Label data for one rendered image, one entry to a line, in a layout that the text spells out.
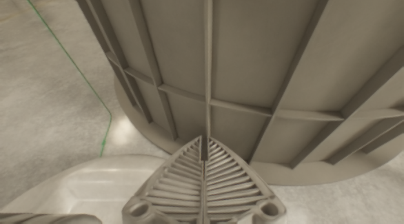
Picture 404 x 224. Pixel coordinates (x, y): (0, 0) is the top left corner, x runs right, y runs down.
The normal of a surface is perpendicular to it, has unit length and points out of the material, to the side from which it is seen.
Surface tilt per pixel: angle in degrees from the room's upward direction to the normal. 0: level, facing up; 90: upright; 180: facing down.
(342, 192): 0
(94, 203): 0
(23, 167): 0
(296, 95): 90
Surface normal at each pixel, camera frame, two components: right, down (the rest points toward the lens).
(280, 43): -0.21, 0.71
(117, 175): -0.04, -0.70
